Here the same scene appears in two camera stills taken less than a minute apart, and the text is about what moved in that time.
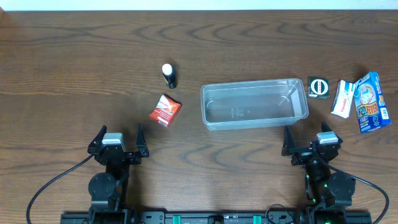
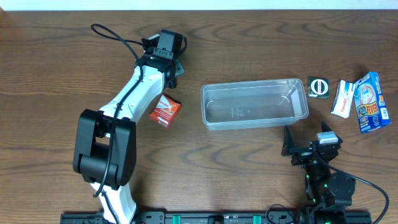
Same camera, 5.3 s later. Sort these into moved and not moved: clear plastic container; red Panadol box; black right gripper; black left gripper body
Moved: black left gripper body
Not moved: black right gripper; clear plastic container; red Panadol box
